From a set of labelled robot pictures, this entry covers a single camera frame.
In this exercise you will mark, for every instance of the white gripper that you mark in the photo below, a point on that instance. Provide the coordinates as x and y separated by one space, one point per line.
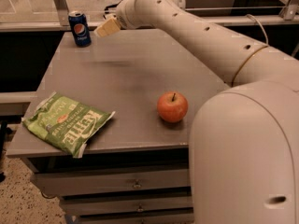
122 20

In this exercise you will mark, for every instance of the blue pepsi can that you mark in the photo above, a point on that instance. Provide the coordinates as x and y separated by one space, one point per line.
79 28

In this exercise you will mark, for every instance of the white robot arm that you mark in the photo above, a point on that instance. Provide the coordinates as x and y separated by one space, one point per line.
244 142

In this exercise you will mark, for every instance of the green jalapeno chip bag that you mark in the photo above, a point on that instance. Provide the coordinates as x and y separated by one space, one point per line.
66 124

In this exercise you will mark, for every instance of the red apple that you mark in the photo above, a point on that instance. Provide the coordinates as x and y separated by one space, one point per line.
172 106

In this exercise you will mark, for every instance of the top drawer with knob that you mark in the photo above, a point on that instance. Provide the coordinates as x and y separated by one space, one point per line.
112 180

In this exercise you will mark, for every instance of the drawer with knob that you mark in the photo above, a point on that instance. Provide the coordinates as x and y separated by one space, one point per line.
127 203
112 180

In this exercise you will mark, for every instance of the middle drawer with knob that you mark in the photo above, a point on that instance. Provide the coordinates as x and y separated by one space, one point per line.
127 203

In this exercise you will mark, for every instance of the bottom drawer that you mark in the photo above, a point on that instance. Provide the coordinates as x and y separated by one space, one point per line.
164 217

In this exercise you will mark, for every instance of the metal railing frame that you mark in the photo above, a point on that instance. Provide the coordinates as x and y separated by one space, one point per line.
42 15

